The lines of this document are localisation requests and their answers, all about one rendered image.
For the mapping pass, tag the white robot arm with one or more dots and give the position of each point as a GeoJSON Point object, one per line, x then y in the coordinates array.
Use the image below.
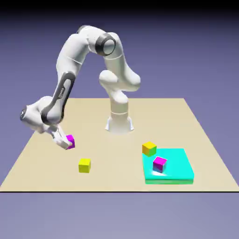
{"type": "Point", "coordinates": [74, 48]}

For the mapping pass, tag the small magenta cube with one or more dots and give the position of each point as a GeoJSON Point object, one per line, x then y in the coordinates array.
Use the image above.
{"type": "Point", "coordinates": [71, 140]}
{"type": "Point", "coordinates": [159, 164]}

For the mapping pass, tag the small yellow cube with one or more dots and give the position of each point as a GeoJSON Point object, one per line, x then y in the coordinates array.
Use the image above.
{"type": "Point", "coordinates": [84, 165]}

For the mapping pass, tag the small orange cube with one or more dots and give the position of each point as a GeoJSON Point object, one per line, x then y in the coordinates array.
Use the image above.
{"type": "Point", "coordinates": [149, 148]}

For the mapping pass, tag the large cyan box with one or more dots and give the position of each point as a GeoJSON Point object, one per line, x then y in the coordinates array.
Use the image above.
{"type": "Point", "coordinates": [177, 166]}

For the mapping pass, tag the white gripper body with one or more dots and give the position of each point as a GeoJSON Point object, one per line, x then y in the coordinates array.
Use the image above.
{"type": "Point", "coordinates": [60, 139]}

